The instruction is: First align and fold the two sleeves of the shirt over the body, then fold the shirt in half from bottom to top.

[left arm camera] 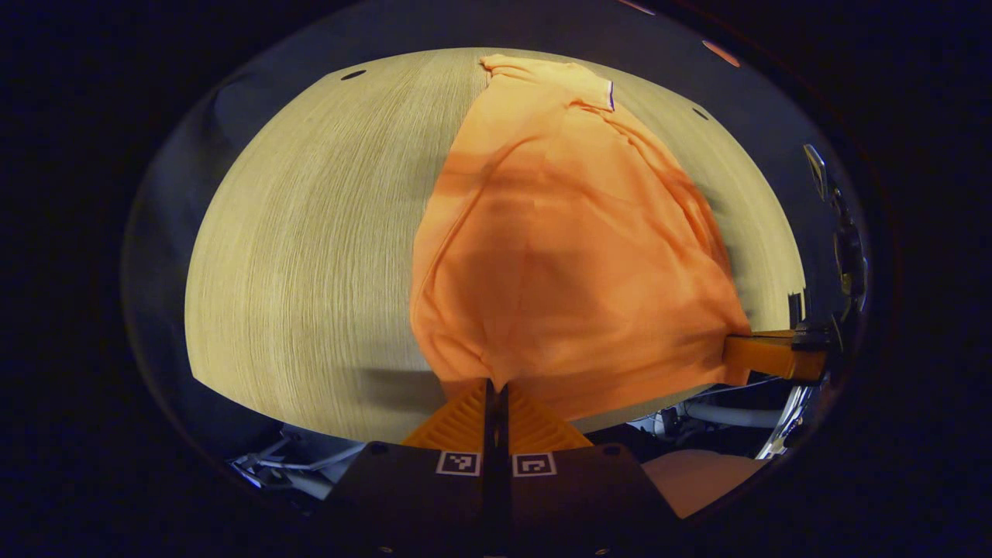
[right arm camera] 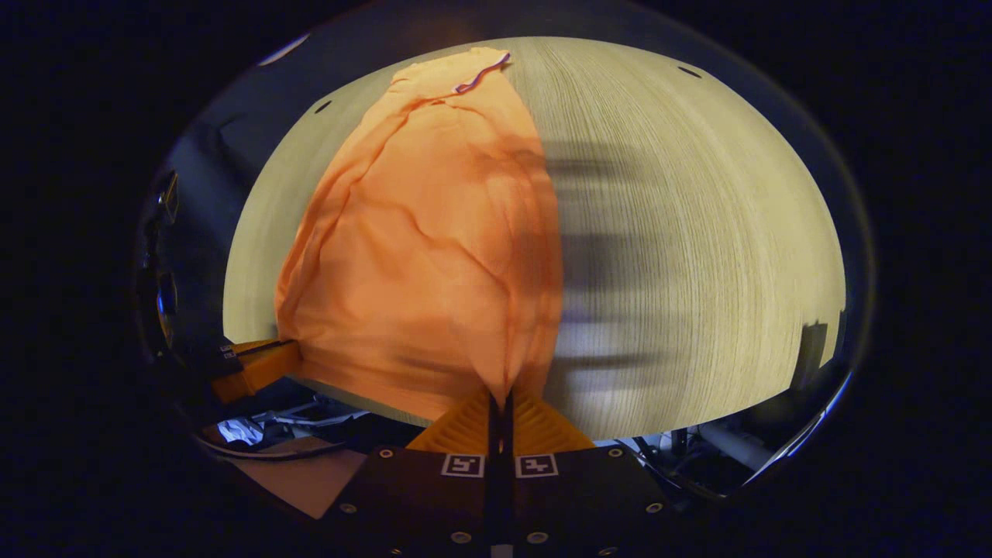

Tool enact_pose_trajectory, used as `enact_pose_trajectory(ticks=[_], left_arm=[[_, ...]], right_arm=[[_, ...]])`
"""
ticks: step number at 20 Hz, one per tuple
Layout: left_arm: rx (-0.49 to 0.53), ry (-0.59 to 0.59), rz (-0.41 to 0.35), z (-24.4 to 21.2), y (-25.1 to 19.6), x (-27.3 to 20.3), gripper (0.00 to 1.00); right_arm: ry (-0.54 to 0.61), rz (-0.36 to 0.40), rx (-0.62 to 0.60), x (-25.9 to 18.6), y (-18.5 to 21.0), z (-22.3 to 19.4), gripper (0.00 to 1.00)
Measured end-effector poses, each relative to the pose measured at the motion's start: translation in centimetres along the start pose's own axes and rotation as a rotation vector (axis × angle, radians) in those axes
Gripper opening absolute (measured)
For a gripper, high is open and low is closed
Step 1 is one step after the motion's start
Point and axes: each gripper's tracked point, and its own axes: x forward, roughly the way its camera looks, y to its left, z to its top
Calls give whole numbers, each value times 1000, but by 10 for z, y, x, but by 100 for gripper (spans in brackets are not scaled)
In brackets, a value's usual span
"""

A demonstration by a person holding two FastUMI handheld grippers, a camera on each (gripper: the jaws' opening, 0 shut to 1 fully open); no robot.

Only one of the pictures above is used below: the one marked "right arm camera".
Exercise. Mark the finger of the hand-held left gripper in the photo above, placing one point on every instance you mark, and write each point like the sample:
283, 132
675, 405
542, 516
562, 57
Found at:
260, 372

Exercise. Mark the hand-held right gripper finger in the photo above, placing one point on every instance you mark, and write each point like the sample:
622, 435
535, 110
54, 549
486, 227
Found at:
494, 465
508, 465

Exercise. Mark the orange T-shirt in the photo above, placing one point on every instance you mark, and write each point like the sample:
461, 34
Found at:
418, 256

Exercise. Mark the white crumpled paper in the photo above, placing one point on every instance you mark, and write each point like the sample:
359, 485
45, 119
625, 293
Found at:
240, 430

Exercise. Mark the black round table grommet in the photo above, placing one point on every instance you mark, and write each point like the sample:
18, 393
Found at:
322, 106
689, 71

